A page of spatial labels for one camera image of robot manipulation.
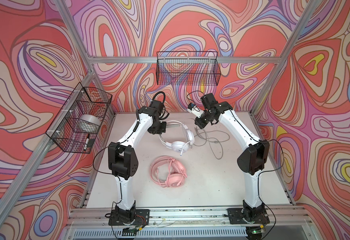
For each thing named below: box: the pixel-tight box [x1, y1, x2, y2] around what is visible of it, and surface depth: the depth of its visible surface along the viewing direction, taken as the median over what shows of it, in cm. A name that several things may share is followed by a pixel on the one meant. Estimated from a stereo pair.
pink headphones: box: [149, 155, 188, 188], surface depth 83 cm
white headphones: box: [158, 120, 195, 156], surface depth 82 cm
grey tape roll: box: [75, 114, 101, 133], surface depth 73 cm
